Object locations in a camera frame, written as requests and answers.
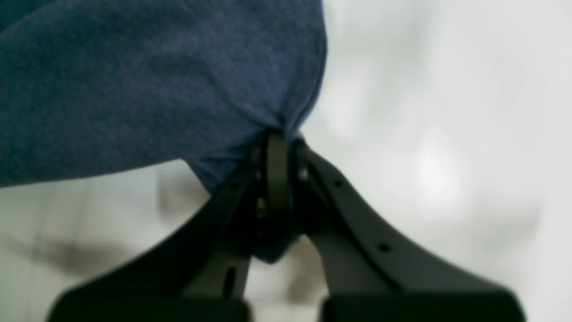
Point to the right gripper black image-right right finger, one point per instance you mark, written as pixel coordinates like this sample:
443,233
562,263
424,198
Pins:
373,272

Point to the right gripper black image-right left finger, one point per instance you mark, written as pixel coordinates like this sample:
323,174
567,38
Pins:
199,273

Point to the dark blue T-shirt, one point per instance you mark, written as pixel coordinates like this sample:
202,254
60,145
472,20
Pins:
95,87

